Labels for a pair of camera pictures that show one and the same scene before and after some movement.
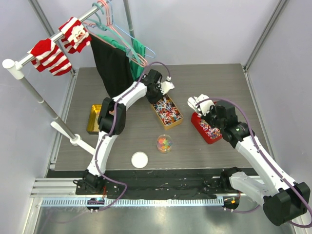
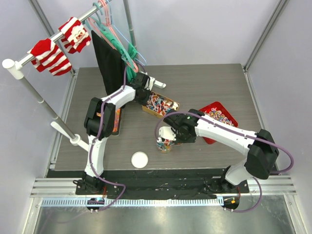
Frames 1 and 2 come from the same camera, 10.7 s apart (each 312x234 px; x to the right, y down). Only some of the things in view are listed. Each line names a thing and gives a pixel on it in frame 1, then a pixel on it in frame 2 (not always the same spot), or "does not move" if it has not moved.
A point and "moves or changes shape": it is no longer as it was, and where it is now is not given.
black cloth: x=113 y=64 does not move
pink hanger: x=112 y=27 → x=109 y=24
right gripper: x=212 y=108 → x=192 y=139
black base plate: x=148 y=183 does not move
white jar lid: x=139 y=160 does not move
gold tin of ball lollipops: x=167 y=112 moves or changes shape
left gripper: x=154 y=101 → x=144 y=102
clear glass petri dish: x=164 y=143 does not move
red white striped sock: x=48 y=56 does not move
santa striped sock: x=74 y=34 does not move
